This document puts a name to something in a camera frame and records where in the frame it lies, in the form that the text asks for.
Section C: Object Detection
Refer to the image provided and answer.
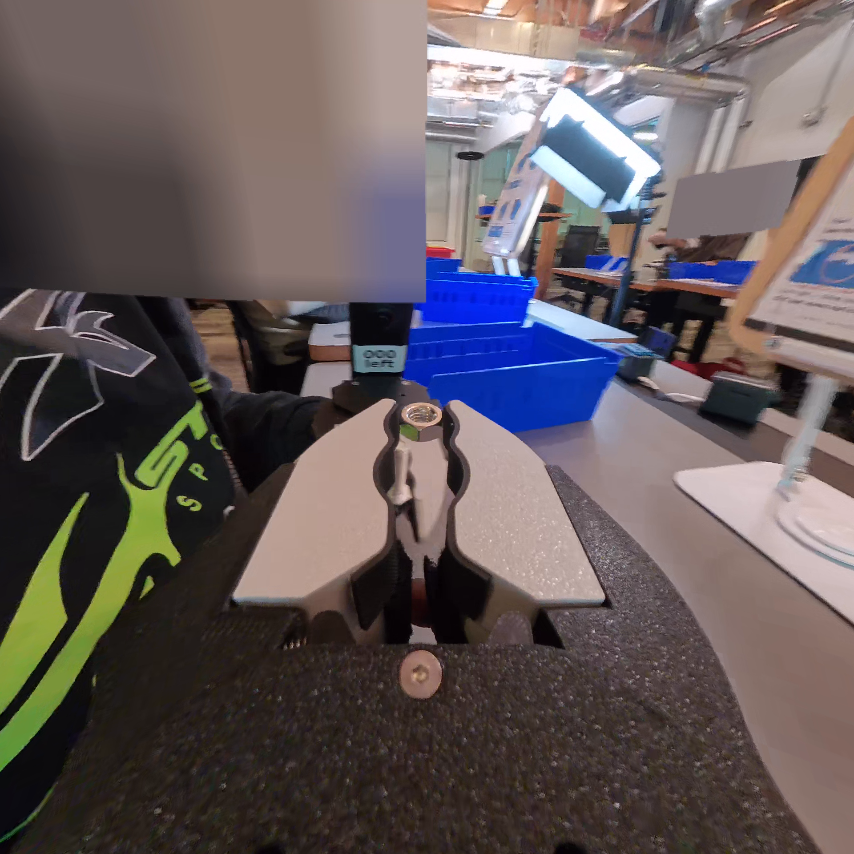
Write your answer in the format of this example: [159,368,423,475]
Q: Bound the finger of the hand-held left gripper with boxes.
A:
[401,461,439,541]

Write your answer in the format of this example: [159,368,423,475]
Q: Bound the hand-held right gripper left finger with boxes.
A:
[234,398,405,636]

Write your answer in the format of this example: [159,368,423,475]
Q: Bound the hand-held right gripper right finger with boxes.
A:
[438,398,608,636]

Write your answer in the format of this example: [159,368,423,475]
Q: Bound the silver hex nut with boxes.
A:
[395,405,443,441]

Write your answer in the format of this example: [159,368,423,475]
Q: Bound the blue plastic box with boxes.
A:
[405,325,621,432]

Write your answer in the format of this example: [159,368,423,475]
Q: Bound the person's left forearm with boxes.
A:
[214,387,334,488]

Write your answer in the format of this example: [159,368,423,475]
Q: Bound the black floor lamp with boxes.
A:
[457,151,485,254]

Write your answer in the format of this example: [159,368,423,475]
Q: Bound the printed poster banner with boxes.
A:
[481,134,551,261]

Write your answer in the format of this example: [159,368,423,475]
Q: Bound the small black device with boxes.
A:
[614,345,657,384]

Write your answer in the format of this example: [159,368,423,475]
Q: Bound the black office chair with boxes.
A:
[558,227,601,268]

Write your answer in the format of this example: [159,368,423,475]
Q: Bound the person's black printed shirt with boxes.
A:
[0,291,248,815]

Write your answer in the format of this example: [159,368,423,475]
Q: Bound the sign on white stand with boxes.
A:
[674,154,854,625]

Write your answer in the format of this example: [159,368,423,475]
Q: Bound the small black box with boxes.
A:
[701,374,777,425]

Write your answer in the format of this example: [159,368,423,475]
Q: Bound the wooden office desk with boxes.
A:
[552,267,741,321]

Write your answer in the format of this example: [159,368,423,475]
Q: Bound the studio light on stand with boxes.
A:
[528,87,664,328]

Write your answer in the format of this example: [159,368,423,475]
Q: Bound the row of blue bins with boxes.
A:
[588,258,755,285]

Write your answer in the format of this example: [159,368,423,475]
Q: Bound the white cable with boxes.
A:
[641,378,705,401]

